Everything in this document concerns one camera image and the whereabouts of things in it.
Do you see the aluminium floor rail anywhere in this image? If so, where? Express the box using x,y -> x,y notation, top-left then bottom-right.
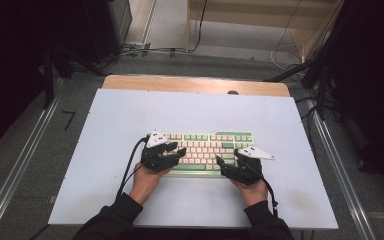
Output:
304,98 -> 378,240
0,78 -> 65,240

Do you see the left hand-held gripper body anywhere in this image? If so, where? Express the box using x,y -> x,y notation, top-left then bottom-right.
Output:
140,130 -> 178,173

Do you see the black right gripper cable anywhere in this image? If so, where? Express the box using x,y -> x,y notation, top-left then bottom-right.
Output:
255,165 -> 280,218

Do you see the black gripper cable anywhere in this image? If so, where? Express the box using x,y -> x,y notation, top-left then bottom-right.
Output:
255,165 -> 280,218
115,135 -> 152,202

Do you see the black floor cable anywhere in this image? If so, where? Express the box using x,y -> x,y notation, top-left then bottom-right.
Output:
99,0 -> 209,63

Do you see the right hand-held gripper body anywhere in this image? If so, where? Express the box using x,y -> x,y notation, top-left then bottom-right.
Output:
225,145 -> 276,187

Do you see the wooden table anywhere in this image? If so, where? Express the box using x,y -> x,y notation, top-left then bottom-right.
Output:
101,74 -> 292,98

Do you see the white floor cable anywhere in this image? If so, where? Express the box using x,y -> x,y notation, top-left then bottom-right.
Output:
269,0 -> 307,74

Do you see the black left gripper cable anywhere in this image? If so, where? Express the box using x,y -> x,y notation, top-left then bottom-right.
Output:
115,135 -> 152,202

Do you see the person's left hand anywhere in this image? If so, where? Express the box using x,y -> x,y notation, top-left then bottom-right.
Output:
128,161 -> 175,207

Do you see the person's dark lap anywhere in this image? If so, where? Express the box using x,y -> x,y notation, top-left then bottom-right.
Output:
126,227 -> 258,240

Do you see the person's right hand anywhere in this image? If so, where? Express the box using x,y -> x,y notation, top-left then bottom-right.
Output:
229,177 -> 270,209

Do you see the grey power strip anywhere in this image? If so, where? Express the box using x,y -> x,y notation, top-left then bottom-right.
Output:
122,41 -> 152,52

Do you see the white table board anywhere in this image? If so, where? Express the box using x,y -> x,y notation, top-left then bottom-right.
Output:
47,87 -> 340,231

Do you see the black metal stand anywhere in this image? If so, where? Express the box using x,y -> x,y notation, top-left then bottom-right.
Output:
263,58 -> 345,122
39,43 -> 109,111

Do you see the dark curtain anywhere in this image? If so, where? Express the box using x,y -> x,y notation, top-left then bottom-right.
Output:
0,0 -> 93,159
326,0 -> 384,203

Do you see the dark cabinet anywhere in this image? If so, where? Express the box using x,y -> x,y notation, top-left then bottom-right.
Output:
82,0 -> 134,64

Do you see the light wooden shelf unit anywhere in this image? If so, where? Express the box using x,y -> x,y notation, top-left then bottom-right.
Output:
185,0 -> 347,64

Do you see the green and pink keyboard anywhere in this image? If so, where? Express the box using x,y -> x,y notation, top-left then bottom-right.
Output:
145,130 -> 260,179

